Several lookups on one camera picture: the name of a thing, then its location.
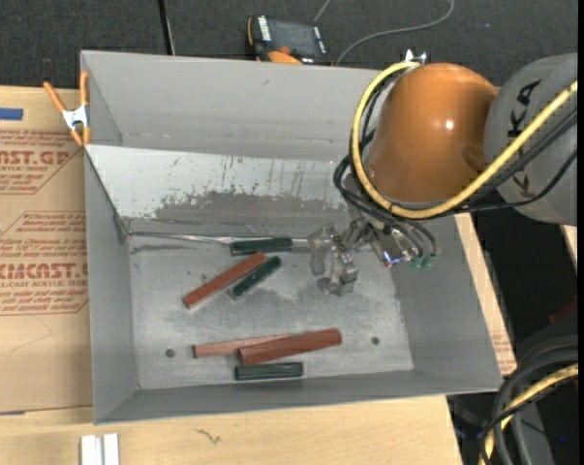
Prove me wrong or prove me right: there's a pale red-brown flat block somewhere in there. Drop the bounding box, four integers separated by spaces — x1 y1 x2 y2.
192 334 292 360

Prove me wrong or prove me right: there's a dark green flat block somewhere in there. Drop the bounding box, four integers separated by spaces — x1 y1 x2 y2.
227 255 283 302
230 236 294 257
233 361 305 383

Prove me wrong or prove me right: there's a brown cardboard board, red print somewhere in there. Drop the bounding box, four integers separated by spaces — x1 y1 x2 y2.
0 83 518 416

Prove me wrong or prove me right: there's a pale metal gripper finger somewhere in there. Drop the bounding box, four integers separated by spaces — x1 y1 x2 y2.
318 252 361 297
308 226 342 276

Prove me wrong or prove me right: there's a grey metal bin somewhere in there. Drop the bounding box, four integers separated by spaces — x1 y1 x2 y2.
79 49 505 425

